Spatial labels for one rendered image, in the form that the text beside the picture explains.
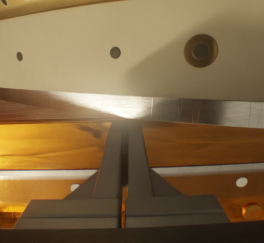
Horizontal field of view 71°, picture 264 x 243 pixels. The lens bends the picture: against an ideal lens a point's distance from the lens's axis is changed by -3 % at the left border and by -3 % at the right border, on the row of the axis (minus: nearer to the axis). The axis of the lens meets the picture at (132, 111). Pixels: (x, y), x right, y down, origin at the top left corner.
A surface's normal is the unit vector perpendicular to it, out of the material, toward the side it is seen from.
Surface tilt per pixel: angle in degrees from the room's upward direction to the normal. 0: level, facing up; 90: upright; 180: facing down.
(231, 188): 90
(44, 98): 90
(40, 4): 62
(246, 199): 92
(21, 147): 90
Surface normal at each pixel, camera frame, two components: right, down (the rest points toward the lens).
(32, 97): -0.47, 0.27
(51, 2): -0.36, 0.69
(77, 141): 0.02, 0.29
